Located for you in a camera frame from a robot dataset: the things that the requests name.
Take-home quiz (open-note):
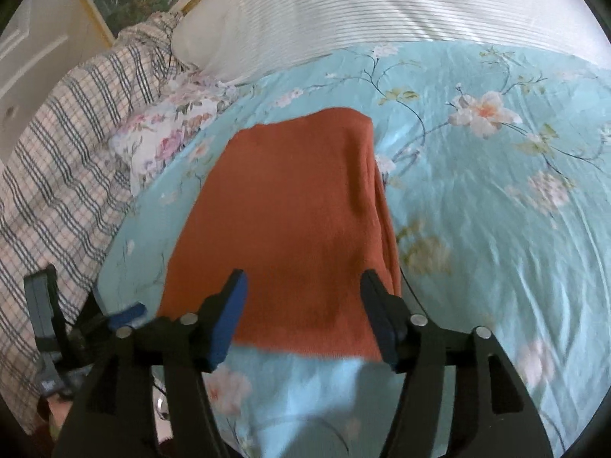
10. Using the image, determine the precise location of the light blue floral bedsheet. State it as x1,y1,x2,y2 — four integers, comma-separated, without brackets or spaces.
95,40,611,458

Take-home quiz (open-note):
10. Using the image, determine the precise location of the white panelled door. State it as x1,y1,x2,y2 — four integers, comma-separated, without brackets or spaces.
0,0,115,163

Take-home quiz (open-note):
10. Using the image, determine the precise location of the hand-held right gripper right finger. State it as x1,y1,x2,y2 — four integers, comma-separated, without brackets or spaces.
360,269,554,458

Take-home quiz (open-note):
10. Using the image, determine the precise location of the white striped quilt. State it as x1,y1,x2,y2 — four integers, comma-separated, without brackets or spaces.
171,0,611,83

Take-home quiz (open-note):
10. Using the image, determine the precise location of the pink floral pillow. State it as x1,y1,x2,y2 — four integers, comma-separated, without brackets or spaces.
107,69,240,192

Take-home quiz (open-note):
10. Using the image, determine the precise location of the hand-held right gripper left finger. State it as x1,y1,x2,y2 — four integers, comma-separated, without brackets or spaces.
52,268,249,458

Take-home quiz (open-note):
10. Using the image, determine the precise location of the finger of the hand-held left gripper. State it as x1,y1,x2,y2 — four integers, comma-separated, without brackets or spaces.
107,302,148,331

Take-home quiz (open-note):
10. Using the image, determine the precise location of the plaid checked blanket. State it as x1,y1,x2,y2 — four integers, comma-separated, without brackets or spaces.
0,12,185,436

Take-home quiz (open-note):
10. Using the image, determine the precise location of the orange knit sweater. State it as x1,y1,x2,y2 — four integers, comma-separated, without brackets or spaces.
157,107,403,362

